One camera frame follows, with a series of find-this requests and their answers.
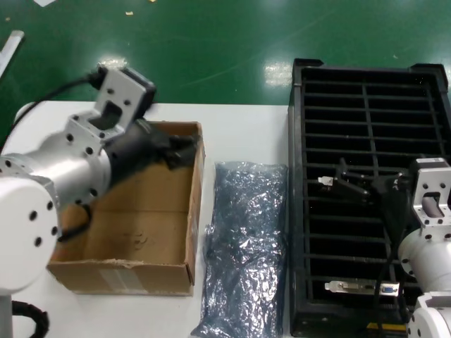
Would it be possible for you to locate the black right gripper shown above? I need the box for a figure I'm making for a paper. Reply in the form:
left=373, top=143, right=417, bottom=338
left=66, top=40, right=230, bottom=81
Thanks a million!
left=333, top=157, right=415, bottom=221

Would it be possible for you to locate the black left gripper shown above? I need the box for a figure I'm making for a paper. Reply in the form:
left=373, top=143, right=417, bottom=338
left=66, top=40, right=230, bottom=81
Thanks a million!
left=105, top=119, right=202, bottom=189

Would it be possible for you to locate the black slotted plastic container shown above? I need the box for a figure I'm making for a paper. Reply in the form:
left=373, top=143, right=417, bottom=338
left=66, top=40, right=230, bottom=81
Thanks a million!
left=288, top=58, right=451, bottom=337

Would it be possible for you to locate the open brown cardboard box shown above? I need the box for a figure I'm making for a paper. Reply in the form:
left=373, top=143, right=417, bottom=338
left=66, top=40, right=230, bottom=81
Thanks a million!
left=47, top=121, right=207, bottom=296

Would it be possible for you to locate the white plastic pipe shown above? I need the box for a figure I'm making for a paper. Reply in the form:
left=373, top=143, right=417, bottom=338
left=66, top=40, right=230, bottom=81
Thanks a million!
left=0, top=30, right=25, bottom=80

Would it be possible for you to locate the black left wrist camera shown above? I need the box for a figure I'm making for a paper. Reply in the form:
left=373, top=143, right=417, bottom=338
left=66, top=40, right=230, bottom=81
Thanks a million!
left=121, top=66, right=158, bottom=117

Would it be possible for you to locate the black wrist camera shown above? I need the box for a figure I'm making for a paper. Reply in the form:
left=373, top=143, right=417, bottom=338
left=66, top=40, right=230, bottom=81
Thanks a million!
left=414, top=157, right=451, bottom=172
left=121, top=66, right=158, bottom=117

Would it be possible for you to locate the silver right wrist bracket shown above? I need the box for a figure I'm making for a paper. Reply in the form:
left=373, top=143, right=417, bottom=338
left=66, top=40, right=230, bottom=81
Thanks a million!
left=410, top=165, right=451, bottom=228

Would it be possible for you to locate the silver wrist bracket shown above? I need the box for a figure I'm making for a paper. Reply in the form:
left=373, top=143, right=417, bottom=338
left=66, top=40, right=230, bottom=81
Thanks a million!
left=65, top=66, right=145, bottom=142
left=410, top=165, right=451, bottom=228

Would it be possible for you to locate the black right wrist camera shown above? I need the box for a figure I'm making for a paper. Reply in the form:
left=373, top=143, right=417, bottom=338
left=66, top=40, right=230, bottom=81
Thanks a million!
left=414, top=157, right=451, bottom=172

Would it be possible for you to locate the silver left wrist bracket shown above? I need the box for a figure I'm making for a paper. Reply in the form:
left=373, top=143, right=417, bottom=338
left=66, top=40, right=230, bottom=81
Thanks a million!
left=65, top=66, right=145, bottom=142

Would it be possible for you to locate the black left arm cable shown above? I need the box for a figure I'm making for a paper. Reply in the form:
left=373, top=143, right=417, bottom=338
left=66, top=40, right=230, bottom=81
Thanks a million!
left=12, top=68, right=106, bottom=244

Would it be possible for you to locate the black corrugated cable conduit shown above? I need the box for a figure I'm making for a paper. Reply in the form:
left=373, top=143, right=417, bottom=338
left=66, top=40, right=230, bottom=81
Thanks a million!
left=10, top=299, right=50, bottom=338

